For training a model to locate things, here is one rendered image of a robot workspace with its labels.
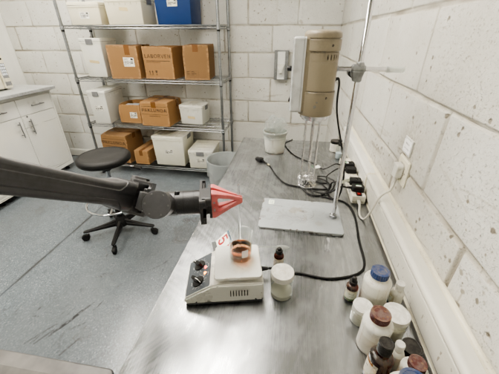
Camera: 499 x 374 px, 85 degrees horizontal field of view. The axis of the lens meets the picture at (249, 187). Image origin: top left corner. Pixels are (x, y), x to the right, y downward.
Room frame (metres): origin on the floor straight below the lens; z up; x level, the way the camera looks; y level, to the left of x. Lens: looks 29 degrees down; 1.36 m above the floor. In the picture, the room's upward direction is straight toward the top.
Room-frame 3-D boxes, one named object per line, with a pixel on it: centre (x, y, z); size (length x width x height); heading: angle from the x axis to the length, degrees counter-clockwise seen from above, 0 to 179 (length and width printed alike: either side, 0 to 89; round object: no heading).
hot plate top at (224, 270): (0.53, 0.03, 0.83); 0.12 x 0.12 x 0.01; 4
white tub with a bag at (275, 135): (1.53, -0.15, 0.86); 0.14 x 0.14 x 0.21
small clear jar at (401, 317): (0.40, -0.33, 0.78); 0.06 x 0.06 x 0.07
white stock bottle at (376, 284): (0.47, -0.31, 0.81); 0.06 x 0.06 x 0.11
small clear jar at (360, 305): (0.42, -0.27, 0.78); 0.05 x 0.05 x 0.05
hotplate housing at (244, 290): (0.53, 0.06, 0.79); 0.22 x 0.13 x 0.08; 94
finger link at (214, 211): (0.57, 0.06, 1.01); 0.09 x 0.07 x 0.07; 98
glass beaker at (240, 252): (0.55, 0.03, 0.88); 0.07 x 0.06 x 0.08; 66
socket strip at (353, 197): (1.14, -0.47, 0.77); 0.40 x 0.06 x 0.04; 171
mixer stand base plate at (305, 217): (0.86, -0.19, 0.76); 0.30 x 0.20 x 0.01; 81
